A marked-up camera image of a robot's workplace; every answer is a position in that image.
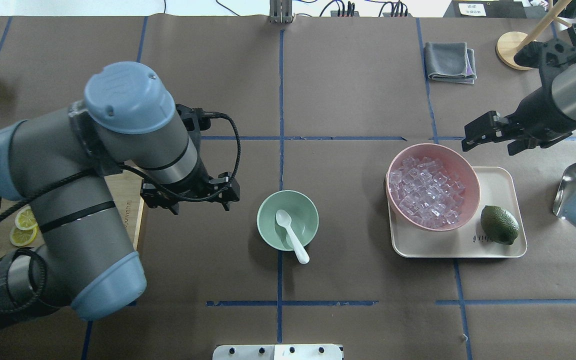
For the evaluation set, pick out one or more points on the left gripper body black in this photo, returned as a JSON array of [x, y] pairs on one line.
[[199, 183]]

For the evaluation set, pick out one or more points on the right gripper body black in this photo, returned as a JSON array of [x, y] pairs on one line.
[[536, 114]]

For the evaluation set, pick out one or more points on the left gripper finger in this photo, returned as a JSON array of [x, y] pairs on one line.
[[154, 198], [224, 190]]

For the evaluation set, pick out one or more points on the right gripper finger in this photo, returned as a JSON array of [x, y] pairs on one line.
[[520, 145], [490, 127]]

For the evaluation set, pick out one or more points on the white plastic spoon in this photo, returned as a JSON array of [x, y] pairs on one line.
[[284, 220]]

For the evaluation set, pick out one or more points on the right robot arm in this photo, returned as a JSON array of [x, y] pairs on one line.
[[557, 94]]

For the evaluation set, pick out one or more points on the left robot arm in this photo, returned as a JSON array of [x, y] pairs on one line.
[[57, 163]]

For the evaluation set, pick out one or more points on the pink bowl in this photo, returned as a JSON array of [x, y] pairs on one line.
[[454, 163]]

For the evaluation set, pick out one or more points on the green ceramic bowl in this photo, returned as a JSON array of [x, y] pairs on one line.
[[304, 219]]

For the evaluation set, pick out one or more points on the clear ice cubes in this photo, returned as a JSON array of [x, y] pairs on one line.
[[426, 192]]

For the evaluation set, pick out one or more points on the wooden cutting board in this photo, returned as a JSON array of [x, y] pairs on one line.
[[125, 190]]

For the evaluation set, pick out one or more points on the beige plastic tray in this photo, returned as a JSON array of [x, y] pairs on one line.
[[469, 241]]

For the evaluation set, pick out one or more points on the folded grey cloth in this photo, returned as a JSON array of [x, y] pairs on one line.
[[452, 62]]

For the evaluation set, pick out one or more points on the wooden mug tree stand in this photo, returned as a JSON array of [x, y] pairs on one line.
[[509, 44]]

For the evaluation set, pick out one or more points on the green avocado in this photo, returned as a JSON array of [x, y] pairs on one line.
[[499, 224]]

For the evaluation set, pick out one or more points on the lemon slice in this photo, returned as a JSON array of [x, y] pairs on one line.
[[21, 238], [25, 220]]

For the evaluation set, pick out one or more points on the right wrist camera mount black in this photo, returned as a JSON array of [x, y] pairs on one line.
[[552, 54]]

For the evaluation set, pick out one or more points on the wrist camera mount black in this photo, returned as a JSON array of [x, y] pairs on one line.
[[552, 54], [196, 120]]

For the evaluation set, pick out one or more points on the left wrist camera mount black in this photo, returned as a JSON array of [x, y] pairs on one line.
[[196, 120]]

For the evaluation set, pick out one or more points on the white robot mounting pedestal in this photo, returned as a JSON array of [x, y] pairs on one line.
[[308, 351]]

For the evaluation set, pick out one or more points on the aluminium frame post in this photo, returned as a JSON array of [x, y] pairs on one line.
[[281, 11]]

